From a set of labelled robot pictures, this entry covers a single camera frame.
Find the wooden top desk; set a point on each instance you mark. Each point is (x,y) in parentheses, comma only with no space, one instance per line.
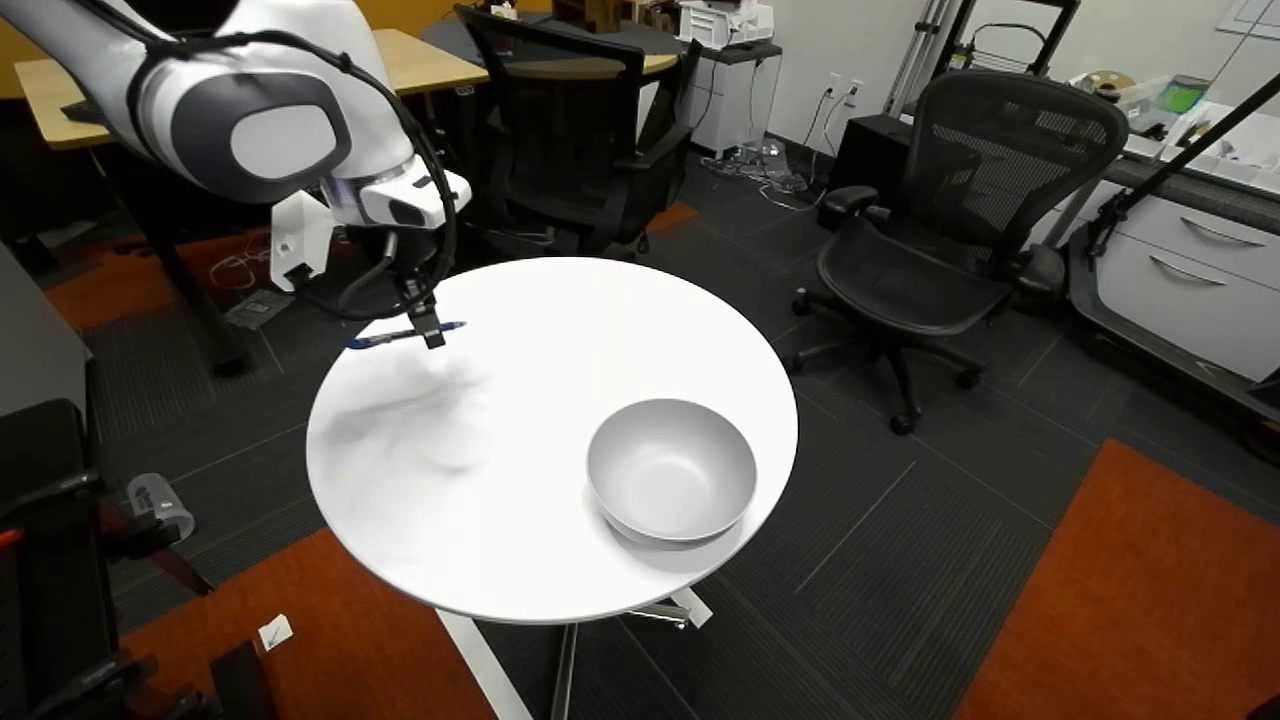
(412,63)

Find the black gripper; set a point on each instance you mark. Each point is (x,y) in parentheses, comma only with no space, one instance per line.
(417,262)

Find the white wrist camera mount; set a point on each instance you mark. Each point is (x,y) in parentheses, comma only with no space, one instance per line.
(300,242)

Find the green desk item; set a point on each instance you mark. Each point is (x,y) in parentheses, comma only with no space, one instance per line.
(1180,94)

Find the grey bowl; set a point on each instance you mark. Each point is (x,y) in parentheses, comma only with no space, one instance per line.
(670,472)

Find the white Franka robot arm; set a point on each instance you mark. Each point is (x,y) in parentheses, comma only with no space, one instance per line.
(201,106)

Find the white drawer cabinet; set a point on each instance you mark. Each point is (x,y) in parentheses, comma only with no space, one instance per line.
(1186,284)

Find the black floor box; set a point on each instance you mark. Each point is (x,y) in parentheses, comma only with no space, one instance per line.
(875,154)

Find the black mesh office chair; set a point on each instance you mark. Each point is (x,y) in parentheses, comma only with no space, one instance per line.
(962,202)

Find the white metal table base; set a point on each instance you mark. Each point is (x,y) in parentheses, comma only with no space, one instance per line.
(653,610)

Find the clear plastic cylinder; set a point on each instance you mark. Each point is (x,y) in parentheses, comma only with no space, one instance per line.
(160,506)

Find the small white floor tag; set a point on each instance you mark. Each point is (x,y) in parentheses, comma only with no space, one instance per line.
(278,632)

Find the black slanted stand pole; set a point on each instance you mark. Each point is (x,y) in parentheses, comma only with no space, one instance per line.
(1180,154)

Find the blue pen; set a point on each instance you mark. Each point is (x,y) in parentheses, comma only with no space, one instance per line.
(385,338)

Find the black equipment rack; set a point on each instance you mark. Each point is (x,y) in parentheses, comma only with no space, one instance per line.
(54,534)

